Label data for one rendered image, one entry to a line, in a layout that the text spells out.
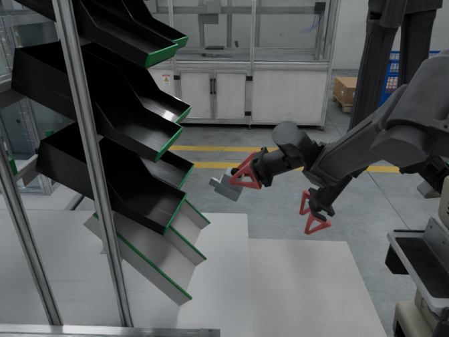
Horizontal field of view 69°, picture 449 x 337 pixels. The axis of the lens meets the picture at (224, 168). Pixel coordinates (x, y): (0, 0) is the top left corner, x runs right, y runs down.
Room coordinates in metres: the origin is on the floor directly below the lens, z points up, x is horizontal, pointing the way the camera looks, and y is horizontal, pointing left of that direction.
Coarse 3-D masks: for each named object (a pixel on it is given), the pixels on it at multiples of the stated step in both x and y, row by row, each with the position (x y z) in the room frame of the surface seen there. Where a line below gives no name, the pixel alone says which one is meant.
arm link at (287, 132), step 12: (276, 132) 0.64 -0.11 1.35; (288, 132) 0.63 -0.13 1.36; (300, 132) 0.62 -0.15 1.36; (288, 144) 0.61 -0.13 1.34; (300, 144) 0.61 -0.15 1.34; (312, 144) 0.63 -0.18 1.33; (324, 144) 0.65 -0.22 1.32; (288, 156) 0.65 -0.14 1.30; (312, 156) 0.64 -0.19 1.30; (312, 180) 0.60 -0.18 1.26; (324, 180) 0.59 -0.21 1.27
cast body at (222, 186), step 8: (232, 168) 0.72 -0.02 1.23; (224, 176) 0.70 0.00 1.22; (232, 176) 0.70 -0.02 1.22; (240, 176) 0.70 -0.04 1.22; (208, 184) 0.73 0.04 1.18; (216, 184) 0.71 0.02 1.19; (224, 184) 0.70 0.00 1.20; (216, 192) 0.71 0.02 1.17; (224, 192) 0.70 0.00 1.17; (232, 192) 0.70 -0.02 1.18; (240, 192) 0.69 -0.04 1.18
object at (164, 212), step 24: (48, 144) 0.56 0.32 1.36; (72, 144) 0.67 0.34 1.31; (48, 168) 0.56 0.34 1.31; (72, 168) 0.55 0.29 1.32; (120, 168) 0.67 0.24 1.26; (144, 168) 0.65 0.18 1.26; (120, 192) 0.59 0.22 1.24; (144, 192) 0.62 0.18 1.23; (168, 192) 0.64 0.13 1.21; (144, 216) 0.52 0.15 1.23; (168, 216) 0.57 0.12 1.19
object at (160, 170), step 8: (168, 152) 0.80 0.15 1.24; (144, 160) 0.75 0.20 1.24; (160, 160) 0.78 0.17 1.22; (168, 160) 0.79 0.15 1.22; (176, 160) 0.80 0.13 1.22; (184, 160) 0.79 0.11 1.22; (152, 168) 0.73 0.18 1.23; (160, 168) 0.74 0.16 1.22; (168, 168) 0.75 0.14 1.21; (176, 168) 0.77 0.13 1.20; (184, 168) 0.78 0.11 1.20; (192, 168) 0.79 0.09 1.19; (160, 176) 0.71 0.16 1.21; (168, 176) 0.72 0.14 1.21; (176, 176) 0.74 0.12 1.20; (184, 176) 0.75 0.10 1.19; (176, 184) 0.70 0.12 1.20
